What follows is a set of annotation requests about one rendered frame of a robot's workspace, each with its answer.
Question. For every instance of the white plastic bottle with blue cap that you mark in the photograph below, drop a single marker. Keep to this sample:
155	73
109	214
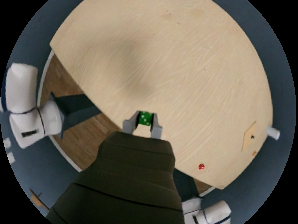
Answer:
273	132

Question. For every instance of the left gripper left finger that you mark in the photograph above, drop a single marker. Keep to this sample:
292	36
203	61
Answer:
128	126

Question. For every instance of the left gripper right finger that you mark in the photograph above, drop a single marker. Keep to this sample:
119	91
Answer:
156	129

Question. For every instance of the tan square mat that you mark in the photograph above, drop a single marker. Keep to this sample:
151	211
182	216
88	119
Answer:
248	134

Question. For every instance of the green die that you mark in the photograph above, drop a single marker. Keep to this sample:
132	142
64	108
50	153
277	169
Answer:
145	118

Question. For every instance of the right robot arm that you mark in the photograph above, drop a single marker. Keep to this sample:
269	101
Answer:
215	214

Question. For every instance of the red die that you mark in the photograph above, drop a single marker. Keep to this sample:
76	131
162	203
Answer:
202	166

